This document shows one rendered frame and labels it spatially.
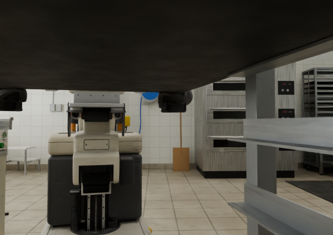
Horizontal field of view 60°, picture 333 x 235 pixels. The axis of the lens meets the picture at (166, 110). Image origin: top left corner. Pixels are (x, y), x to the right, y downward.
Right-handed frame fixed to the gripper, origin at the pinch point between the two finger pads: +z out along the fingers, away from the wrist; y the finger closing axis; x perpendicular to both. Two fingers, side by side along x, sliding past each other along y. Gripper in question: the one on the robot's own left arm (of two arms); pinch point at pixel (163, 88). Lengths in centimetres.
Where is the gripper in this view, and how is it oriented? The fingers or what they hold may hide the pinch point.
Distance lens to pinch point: 66.2
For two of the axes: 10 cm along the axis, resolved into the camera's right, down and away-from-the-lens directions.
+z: -2.8, -0.4, -9.6
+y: 0.0, -10.0, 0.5
